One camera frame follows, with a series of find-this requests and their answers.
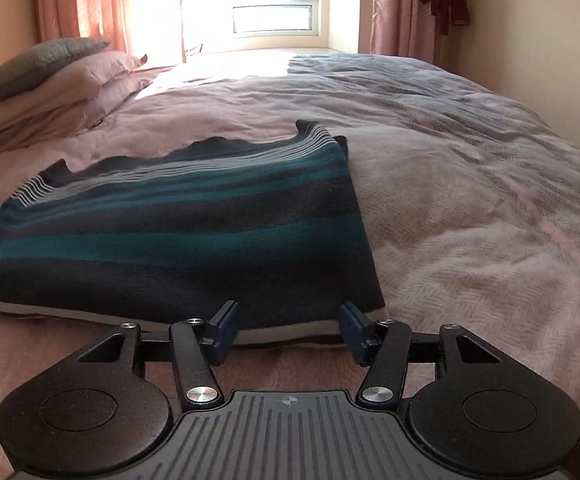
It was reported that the upper pink pillow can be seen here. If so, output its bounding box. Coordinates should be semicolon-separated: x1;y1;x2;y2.
0;51;147;132

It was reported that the left pink curtain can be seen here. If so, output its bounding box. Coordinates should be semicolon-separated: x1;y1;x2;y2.
36;0;186;67

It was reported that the grey checked pillow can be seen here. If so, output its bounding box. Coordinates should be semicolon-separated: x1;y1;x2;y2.
0;38;109;101

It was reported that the striped knit sweater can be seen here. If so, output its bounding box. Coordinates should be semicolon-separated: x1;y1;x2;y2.
0;120;384;344

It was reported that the pink pillow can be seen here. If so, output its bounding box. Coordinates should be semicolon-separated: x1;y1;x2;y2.
0;51;147;132
0;66;164;153

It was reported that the lower pink pillow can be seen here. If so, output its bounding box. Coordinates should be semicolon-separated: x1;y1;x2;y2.
0;66;164;153

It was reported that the pink grey bed duvet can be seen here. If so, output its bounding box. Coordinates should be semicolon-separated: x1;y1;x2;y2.
0;46;580;480

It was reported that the bedroom window frame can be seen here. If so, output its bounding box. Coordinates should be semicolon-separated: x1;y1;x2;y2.
182;0;362;53

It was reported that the pink window curtain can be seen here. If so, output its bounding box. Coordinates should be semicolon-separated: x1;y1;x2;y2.
358;0;438;64

